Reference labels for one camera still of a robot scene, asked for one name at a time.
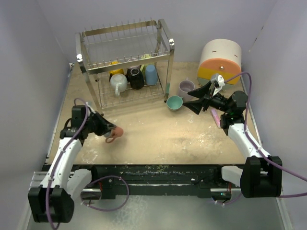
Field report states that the yellow mug black handle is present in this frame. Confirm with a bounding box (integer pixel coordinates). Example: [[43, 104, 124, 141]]
[[109, 61, 124, 77]]

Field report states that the round cream drawer cabinet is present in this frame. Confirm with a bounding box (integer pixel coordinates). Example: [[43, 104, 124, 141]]
[[197, 39, 242, 90]]

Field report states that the blue cup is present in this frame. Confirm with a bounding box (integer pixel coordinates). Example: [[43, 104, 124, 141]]
[[145, 65, 158, 86]]

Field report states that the steel two-tier dish rack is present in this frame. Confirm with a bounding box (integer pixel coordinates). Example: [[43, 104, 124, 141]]
[[75, 19, 175, 111]]

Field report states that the aluminium frame rail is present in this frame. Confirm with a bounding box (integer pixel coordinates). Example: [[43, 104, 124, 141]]
[[28, 172, 48, 191]]

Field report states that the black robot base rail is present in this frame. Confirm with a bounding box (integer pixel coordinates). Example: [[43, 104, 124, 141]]
[[72, 164, 240, 200]]

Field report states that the black mug cream inside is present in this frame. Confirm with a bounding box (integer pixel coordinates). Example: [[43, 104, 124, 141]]
[[127, 68, 144, 90]]

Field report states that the lilac mug near rack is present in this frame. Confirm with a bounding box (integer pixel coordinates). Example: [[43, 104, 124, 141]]
[[177, 79, 195, 102]]

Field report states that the teal cup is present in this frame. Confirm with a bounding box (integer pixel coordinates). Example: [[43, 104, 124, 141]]
[[166, 95, 183, 111]]

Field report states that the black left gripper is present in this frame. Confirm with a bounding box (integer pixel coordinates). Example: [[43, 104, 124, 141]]
[[84, 111, 115, 136]]

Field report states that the terracotta mug white inside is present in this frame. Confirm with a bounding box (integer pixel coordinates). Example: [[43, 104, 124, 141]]
[[105, 126, 124, 143]]

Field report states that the pink marker pen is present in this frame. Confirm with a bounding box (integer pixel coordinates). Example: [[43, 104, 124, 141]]
[[211, 109, 220, 128]]

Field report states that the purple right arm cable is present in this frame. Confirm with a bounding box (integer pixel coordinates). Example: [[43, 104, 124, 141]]
[[214, 71, 307, 206]]

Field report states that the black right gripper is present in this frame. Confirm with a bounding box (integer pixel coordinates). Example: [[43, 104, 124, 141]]
[[183, 80, 231, 115]]

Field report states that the lilac mug black handle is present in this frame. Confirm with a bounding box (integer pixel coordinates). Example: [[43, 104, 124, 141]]
[[128, 58, 138, 62]]

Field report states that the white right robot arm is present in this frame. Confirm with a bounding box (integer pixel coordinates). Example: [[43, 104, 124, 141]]
[[183, 83, 282, 198]]

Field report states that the light green mug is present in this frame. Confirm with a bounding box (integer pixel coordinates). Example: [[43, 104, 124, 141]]
[[140, 53, 152, 72]]

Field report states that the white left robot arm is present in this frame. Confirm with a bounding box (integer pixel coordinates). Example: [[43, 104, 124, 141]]
[[28, 105, 123, 223]]

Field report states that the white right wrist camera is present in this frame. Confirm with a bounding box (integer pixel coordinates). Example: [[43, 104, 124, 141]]
[[211, 73, 225, 96]]

